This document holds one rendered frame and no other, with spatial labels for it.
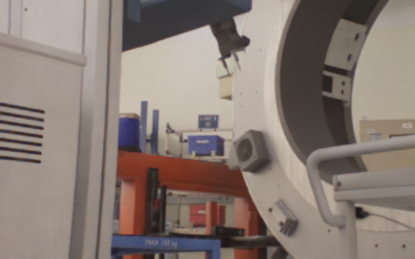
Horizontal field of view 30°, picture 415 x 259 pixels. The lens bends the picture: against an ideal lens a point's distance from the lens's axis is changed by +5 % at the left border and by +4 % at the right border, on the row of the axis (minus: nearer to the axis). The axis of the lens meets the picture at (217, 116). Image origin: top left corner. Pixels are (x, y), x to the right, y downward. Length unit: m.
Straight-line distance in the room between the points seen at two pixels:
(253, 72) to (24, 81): 1.65
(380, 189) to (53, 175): 0.60
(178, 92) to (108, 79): 6.50
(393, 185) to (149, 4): 0.57
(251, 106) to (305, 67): 0.25
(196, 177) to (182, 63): 4.93
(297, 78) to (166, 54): 5.50
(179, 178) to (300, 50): 0.80
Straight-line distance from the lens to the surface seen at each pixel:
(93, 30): 1.43
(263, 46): 2.74
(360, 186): 1.46
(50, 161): 1.19
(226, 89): 2.98
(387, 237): 2.26
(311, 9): 2.62
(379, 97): 7.62
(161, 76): 8.01
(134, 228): 2.94
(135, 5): 1.49
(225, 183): 3.22
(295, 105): 2.59
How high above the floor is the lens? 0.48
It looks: 12 degrees up
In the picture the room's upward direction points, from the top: 1 degrees clockwise
